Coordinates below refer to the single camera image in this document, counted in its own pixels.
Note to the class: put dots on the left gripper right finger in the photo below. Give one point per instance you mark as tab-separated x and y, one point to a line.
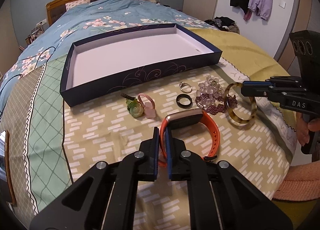
219	196

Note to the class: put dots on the orange smart watch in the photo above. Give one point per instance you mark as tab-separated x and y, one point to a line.
192	119

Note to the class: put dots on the green jade pendant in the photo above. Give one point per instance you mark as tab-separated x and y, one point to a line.
134	107

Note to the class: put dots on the clothes pile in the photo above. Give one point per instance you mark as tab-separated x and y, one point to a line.
224	24

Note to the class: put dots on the left polka dot pillow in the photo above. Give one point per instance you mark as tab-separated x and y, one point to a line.
71	5

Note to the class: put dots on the yellow green blanket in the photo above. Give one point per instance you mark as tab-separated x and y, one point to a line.
248	59

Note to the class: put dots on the navy box lid tray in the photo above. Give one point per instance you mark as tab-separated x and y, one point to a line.
112	61

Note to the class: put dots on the blue floral duvet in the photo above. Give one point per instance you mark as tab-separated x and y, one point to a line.
87	20

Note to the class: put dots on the green lattice bedsheet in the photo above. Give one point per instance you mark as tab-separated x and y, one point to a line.
33	116

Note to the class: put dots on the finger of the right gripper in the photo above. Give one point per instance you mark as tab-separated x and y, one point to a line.
267	92
268	82

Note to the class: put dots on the right hand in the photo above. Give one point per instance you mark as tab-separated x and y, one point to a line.
303	128

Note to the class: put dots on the patterned beige cloth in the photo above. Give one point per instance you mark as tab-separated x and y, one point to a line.
102	129

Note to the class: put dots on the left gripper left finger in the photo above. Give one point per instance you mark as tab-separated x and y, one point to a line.
105	196

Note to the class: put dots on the pink sleeve forearm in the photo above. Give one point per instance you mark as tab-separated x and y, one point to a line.
300	184

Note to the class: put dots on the tortoiseshell bangle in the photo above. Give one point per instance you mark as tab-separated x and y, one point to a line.
230	110

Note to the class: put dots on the nightstand clutter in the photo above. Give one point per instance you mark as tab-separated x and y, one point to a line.
35	33

